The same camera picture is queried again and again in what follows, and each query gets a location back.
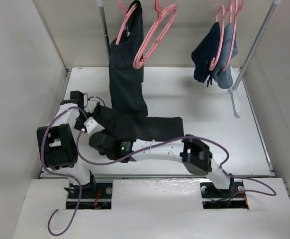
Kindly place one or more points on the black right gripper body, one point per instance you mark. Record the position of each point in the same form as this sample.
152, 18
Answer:
102, 132

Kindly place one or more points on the black trousers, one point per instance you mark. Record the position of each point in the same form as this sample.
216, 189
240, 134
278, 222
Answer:
124, 126
125, 81

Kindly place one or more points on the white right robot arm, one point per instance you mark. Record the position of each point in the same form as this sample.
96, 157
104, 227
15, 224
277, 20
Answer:
188, 150

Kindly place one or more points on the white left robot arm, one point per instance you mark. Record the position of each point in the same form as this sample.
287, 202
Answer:
57, 147

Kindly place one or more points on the black trousers on hanger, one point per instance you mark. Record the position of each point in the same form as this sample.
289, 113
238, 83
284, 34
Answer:
125, 81

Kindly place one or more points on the pink hanger holding black trousers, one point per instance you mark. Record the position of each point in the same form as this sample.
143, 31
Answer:
126, 15

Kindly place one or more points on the pink hanger holding navy trousers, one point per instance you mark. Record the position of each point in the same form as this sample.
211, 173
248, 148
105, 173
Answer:
220, 24

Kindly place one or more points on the navy blue trousers on hanger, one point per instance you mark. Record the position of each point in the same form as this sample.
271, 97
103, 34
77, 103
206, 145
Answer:
202, 57

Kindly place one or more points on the pink hanger holding blue jeans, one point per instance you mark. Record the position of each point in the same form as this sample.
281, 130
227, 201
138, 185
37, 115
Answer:
234, 8

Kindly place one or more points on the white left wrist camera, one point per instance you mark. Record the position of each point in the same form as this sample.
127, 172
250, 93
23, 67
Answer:
92, 102

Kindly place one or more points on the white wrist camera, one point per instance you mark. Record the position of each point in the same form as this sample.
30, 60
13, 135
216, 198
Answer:
91, 126
92, 102

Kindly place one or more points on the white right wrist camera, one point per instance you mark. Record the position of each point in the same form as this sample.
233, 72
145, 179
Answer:
91, 126

